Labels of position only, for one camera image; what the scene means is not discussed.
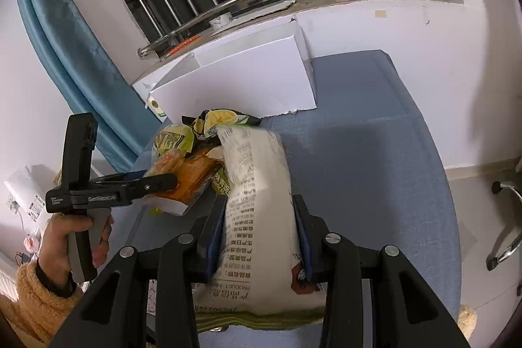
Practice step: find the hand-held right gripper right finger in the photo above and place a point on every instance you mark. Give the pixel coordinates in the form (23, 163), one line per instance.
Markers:
(305, 250)

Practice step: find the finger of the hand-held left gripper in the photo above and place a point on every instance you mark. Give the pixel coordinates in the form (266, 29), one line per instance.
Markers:
(157, 187)
(118, 179)

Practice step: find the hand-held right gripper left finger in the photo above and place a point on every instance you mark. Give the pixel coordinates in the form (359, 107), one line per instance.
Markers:
(214, 250)

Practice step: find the orange snack packet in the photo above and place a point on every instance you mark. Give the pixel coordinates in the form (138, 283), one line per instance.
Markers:
(191, 176)

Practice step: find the yellow-green snack packet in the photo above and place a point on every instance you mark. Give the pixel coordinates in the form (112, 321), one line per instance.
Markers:
(173, 140)

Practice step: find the white printed snack bag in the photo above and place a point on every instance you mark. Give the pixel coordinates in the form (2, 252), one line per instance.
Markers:
(261, 201)

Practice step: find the dark yellow snack packet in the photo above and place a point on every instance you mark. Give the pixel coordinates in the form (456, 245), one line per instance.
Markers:
(220, 119)

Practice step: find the white cardboard box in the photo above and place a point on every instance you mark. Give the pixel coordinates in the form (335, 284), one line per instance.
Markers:
(244, 75)

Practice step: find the person's left forearm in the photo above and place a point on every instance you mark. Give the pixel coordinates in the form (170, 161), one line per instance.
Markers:
(36, 303)

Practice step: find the person's left hand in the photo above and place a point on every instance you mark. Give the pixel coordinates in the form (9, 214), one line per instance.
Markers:
(55, 246)

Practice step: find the white plastic bag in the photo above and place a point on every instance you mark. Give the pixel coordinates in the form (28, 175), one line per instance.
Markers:
(30, 193)

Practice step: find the blue curtain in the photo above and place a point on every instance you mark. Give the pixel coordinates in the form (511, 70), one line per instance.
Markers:
(61, 58)

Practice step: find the blue-grey tablecloth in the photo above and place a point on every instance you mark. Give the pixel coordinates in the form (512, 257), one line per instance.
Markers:
(367, 152)

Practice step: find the orange pen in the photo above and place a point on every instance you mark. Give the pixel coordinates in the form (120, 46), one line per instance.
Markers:
(183, 44)

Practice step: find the clear tape roll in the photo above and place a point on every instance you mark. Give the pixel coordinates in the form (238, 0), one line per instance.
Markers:
(219, 20)

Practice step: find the grey cardboard sheet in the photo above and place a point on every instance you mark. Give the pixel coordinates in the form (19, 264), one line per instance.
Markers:
(265, 10)

